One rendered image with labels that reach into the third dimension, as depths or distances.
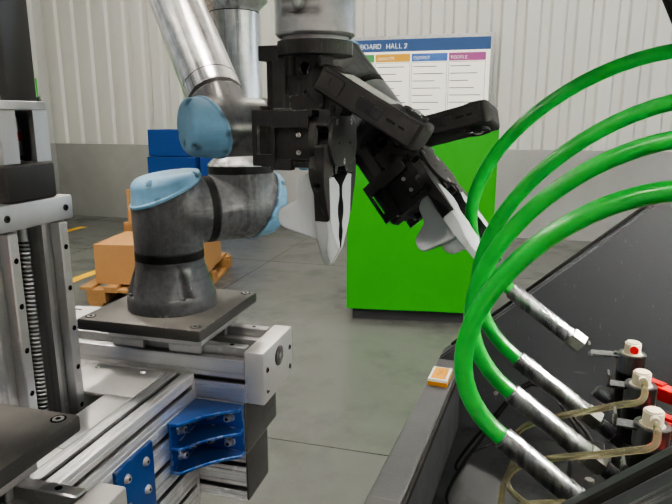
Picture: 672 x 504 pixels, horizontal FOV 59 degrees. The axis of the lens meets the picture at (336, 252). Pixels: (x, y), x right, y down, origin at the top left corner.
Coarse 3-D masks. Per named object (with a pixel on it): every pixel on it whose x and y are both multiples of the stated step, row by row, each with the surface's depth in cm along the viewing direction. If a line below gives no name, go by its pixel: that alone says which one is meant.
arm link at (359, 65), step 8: (352, 40) 75; (360, 48) 77; (360, 56) 73; (336, 64) 72; (344, 64) 72; (352, 64) 72; (360, 64) 72; (368, 64) 73; (352, 72) 72; (360, 72) 72; (368, 72) 72; (376, 72) 73; (368, 80) 73
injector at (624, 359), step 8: (624, 360) 63; (632, 360) 62; (640, 360) 62; (616, 368) 64; (624, 368) 63; (632, 368) 62; (616, 376) 64; (624, 376) 63; (592, 392) 66; (600, 392) 65; (608, 392) 65; (616, 392) 64; (600, 400) 65; (608, 400) 65; (616, 400) 64; (616, 464) 66
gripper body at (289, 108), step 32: (288, 64) 56; (320, 64) 55; (288, 96) 57; (320, 96) 55; (256, 128) 57; (288, 128) 56; (320, 128) 54; (352, 128) 59; (256, 160) 57; (288, 160) 56; (352, 160) 60
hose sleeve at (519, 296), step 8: (512, 288) 66; (520, 288) 66; (512, 296) 66; (520, 296) 66; (528, 296) 66; (520, 304) 66; (528, 304) 65; (536, 304) 65; (528, 312) 66; (536, 312) 65; (544, 312) 65; (552, 312) 65; (544, 320) 65; (552, 320) 65; (560, 320) 65; (552, 328) 65; (560, 328) 65; (568, 328) 65; (560, 336) 65; (568, 336) 65
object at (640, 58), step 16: (656, 48) 57; (608, 64) 58; (624, 64) 58; (640, 64) 57; (576, 80) 60; (592, 80) 59; (560, 96) 60; (528, 112) 62; (544, 112) 61; (512, 128) 63; (496, 144) 64; (496, 160) 64; (480, 176) 65; (480, 192) 65
